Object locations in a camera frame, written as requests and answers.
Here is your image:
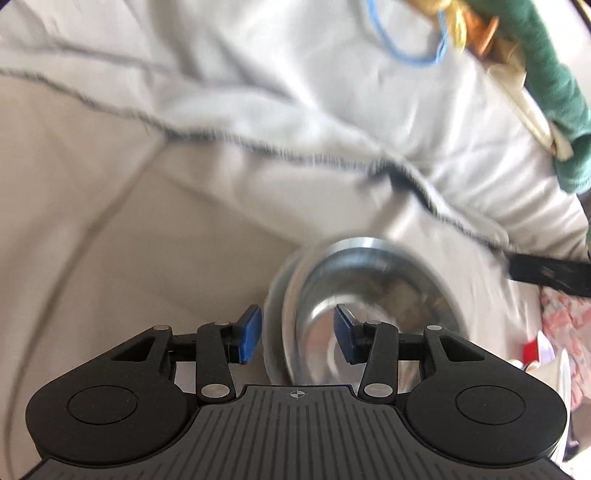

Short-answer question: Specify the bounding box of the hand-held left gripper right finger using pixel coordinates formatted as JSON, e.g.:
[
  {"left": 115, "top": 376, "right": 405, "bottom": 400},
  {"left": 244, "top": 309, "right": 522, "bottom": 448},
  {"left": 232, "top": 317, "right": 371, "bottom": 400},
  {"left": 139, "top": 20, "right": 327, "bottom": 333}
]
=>
[{"left": 334, "top": 303, "right": 484, "bottom": 402}]

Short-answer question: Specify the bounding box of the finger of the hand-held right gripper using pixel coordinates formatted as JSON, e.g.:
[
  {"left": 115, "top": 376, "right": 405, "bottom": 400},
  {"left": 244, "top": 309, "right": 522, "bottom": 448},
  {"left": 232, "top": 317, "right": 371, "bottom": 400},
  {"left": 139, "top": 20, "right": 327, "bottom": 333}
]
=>
[{"left": 507, "top": 252, "right": 591, "bottom": 297}]

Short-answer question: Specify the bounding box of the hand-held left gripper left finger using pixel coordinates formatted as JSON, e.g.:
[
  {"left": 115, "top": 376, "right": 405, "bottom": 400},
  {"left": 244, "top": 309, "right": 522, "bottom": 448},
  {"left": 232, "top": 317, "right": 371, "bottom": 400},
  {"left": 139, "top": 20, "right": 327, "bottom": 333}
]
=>
[{"left": 112, "top": 304, "right": 263, "bottom": 402}]

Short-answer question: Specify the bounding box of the white floral plate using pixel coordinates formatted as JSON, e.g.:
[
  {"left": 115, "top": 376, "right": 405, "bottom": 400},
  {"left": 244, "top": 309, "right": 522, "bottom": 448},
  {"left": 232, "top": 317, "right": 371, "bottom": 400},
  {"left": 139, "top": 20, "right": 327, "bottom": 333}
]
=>
[{"left": 264, "top": 249, "right": 303, "bottom": 385}]

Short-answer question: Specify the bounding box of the stainless steel bowl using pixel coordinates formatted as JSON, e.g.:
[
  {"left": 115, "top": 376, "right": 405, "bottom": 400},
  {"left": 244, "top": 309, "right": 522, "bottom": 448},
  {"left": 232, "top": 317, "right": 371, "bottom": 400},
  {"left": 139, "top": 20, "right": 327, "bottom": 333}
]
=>
[{"left": 281, "top": 237, "right": 468, "bottom": 387}]

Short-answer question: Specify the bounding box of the white bowl with yellow rim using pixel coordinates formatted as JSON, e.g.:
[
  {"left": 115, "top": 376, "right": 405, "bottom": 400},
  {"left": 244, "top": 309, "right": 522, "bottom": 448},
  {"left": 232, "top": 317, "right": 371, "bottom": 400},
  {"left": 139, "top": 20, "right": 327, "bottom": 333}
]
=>
[{"left": 521, "top": 347, "right": 574, "bottom": 464}]

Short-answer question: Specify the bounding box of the pink floral cloth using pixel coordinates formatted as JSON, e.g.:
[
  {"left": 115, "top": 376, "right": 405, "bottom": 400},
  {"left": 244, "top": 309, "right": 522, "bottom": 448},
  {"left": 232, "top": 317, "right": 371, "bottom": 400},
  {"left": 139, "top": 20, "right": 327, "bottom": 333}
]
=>
[{"left": 539, "top": 287, "right": 591, "bottom": 418}]

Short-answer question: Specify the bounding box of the cream cloth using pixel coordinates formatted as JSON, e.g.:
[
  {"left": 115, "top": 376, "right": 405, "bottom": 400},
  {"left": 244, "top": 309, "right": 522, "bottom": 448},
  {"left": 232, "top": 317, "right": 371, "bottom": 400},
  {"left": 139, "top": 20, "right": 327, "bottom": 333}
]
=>
[{"left": 487, "top": 58, "right": 574, "bottom": 161}]

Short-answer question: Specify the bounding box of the beige bed blanket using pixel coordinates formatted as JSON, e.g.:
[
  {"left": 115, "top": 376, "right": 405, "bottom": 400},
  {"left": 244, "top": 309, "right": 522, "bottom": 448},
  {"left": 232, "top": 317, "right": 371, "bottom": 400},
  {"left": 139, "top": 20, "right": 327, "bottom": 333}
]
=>
[{"left": 0, "top": 0, "right": 591, "bottom": 444}]

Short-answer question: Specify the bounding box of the green towel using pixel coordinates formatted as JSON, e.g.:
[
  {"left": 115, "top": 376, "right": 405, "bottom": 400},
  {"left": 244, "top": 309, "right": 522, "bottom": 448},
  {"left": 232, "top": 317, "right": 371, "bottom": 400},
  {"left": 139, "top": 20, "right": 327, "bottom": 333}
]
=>
[{"left": 478, "top": 0, "right": 591, "bottom": 193}]

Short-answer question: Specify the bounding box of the yellow and orange plush toy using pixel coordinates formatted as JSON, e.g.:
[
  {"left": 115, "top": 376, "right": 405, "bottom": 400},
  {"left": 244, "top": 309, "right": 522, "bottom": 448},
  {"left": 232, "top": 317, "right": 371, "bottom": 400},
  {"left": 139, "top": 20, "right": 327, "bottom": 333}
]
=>
[{"left": 404, "top": 0, "right": 502, "bottom": 54}]

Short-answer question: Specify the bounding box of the blue strap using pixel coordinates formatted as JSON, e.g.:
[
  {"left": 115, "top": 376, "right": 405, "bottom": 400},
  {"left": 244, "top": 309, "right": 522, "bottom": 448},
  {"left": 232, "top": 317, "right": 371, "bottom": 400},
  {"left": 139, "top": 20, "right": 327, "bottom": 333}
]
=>
[{"left": 364, "top": 0, "right": 451, "bottom": 66}]

